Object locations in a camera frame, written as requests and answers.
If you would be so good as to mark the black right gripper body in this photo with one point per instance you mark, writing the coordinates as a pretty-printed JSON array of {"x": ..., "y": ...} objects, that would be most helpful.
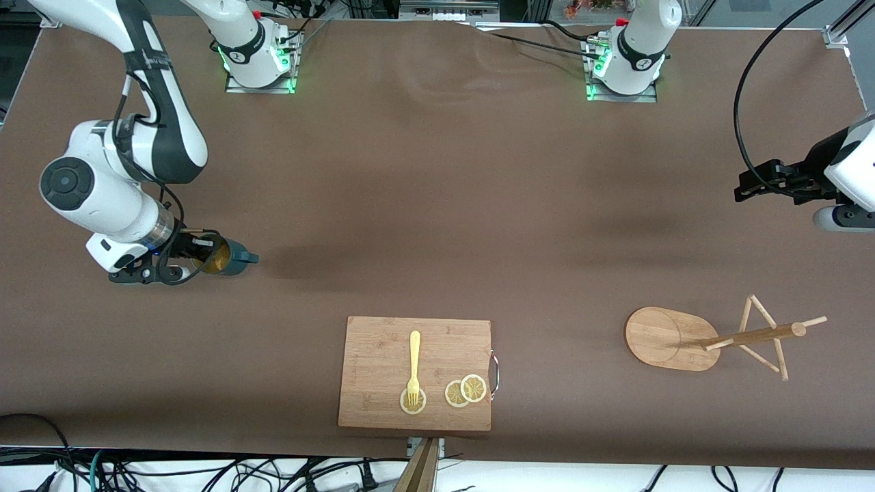
[{"x": 182, "y": 244}]

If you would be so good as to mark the brown table cover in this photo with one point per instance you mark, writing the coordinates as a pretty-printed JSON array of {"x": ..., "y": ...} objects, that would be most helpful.
[{"x": 437, "y": 205}]

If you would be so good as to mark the orange red decoration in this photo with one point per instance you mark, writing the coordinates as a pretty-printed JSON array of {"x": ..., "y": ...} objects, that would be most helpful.
[{"x": 595, "y": 5}]

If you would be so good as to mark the wooden beam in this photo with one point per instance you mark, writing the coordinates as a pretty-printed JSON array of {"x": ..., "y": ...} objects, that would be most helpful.
[{"x": 418, "y": 475}]

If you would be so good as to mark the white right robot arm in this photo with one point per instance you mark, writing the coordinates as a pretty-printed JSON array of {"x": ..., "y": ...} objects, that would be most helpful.
[{"x": 102, "y": 198}]

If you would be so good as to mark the yellow plastic fork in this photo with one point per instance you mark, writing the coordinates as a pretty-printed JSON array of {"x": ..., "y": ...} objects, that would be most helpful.
[{"x": 414, "y": 355}]

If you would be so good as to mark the aluminium corner bracket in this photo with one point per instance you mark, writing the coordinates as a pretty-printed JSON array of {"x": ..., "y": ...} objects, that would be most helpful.
[{"x": 835, "y": 35}]

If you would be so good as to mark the lemon slice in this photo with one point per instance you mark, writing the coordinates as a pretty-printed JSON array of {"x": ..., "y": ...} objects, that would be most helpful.
[
  {"x": 421, "y": 404},
  {"x": 452, "y": 394},
  {"x": 473, "y": 388}
]

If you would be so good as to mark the small metal bracket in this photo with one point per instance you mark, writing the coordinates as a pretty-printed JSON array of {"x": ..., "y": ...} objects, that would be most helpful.
[{"x": 439, "y": 447}]

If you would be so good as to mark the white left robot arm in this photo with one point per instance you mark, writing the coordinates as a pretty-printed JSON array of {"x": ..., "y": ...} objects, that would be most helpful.
[{"x": 639, "y": 48}]

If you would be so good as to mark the black power plug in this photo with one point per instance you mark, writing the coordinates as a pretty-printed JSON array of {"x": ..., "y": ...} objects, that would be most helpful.
[{"x": 369, "y": 478}]

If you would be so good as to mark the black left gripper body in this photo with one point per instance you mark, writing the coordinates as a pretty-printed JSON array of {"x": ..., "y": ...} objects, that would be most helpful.
[{"x": 811, "y": 169}]

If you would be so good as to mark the wooden mug rack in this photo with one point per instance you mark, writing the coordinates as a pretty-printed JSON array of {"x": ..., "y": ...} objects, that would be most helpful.
[{"x": 663, "y": 338}]

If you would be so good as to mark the grey power strip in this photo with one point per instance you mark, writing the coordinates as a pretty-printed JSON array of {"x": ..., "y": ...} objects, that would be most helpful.
[{"x": 448, "y": 12}]

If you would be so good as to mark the teal mug yellow inside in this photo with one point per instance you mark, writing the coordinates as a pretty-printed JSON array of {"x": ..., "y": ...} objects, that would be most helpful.
[{"x": 236, "y": 260}]

